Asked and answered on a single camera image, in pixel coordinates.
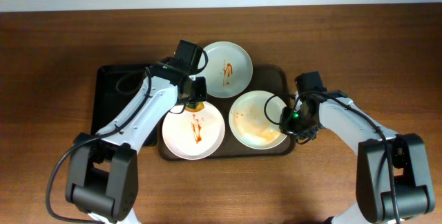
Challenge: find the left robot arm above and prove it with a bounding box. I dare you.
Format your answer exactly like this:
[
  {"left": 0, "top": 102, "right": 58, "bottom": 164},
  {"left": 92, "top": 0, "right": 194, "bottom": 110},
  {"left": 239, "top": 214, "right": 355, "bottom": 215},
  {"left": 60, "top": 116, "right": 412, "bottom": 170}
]
[{"left": 64, "top": 40, "right": 208, "bottom": 223}]

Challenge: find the pale blue plate with sauce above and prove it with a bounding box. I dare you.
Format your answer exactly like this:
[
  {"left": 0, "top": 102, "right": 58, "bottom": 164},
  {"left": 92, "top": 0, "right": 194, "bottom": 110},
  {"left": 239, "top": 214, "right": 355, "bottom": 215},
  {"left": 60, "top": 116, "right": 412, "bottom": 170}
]
[{"left": 196, "top": 41, "right": 253, "bottom": 98}]

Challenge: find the pink plate with sauce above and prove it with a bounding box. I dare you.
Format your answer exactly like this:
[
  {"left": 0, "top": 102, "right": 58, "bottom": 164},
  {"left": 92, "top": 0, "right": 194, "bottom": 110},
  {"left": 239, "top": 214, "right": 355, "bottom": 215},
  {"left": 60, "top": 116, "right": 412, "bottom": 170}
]
[{"left": 162, "top": 102, "right": 226, "bottom": 160}]

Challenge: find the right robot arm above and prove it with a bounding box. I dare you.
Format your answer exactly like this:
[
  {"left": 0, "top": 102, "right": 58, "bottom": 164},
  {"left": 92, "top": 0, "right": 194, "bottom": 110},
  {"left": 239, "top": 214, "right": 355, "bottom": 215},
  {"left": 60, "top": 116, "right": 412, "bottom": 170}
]
[{"left": 279, "top": 71, "right": 436, "bottom": 223}]

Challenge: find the black rectangular tray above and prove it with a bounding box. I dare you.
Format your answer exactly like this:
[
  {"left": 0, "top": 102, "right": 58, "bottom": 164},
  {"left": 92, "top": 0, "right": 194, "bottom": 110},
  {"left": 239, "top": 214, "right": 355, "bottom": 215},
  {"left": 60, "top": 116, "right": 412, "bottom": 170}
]
[{"left": 90, "top": 64, "right": 149, "bottom": 134}]

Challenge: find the white plate with sauce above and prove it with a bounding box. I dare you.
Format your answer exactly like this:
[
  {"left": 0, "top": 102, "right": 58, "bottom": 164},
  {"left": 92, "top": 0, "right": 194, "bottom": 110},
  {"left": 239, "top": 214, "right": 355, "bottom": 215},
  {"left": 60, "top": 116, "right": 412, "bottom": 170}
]
[{"left": 229, "top": 91, "right": 287, "bottom": 150}]

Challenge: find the brown serving tray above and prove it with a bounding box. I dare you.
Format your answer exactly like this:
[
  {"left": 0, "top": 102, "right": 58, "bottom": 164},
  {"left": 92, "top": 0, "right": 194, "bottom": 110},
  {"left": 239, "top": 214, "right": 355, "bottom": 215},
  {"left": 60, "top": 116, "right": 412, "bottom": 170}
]
[{"left": 157, "top": 64, "right": 296, "bottom": 162}]

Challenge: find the green and orange sponge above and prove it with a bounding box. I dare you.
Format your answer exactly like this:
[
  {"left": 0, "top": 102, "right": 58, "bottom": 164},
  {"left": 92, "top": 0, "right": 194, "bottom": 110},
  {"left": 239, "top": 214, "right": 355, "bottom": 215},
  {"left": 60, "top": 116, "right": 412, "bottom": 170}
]
[{"left": 184, "top": 102, "right": 204, "bottom": 112}]

